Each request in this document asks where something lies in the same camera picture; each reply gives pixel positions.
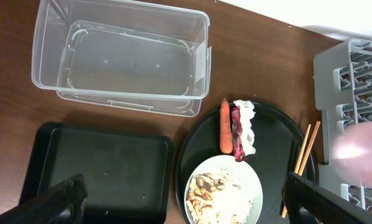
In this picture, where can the red snack wrapper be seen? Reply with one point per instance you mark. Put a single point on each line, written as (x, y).
(236, 132)

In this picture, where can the rectangular black tray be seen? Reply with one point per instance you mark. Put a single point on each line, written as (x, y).
(127, 175)

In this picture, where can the wooden chopstick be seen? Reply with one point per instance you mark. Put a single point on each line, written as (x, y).
(309, 148)
(302, 149)

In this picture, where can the round black tray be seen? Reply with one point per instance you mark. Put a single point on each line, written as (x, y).
(277, 142)

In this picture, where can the clear plastic bin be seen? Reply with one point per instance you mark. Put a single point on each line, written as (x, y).
(123, 54)

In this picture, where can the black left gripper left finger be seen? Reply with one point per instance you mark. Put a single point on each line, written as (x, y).
(62, 203)

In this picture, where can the orange carrot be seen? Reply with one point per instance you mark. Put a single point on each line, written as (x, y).
(226, 138)

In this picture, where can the grey plate with food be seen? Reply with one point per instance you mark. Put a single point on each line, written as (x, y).
(222, 190)

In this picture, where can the grey dishwasher rack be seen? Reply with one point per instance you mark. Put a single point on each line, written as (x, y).
(343, 94)

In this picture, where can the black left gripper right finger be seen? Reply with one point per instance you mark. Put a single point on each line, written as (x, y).
(327, 207)

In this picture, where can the white napkin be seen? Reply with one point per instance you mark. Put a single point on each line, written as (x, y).
(246, 135)

